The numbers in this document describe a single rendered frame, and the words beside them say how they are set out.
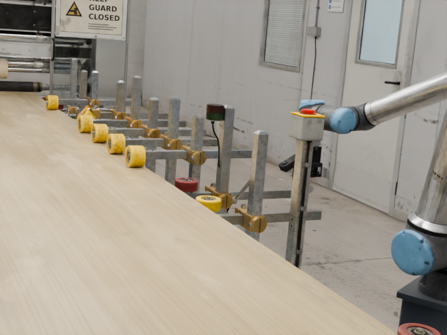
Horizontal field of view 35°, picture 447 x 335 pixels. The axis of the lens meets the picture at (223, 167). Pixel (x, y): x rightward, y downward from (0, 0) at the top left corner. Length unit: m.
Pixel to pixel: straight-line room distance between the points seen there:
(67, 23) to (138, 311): 3.57
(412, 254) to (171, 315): 1.11
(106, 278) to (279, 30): 6.29
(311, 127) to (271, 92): 5.73
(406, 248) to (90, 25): 3.07
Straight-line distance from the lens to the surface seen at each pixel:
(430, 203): 2.30
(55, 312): 1.39
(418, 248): 2.30
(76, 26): 4.83
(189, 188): 2.44
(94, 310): 1.40
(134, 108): 3.36
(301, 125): 1.94
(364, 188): 6.27
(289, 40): 7.49
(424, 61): 5.69
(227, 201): 2.46
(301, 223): 2.02
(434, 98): 2.46
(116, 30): 4.90
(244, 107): 8.25
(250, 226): 2.24
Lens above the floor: 1.45
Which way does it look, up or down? 12 degrees down
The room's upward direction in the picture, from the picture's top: 4 degrees clockwise
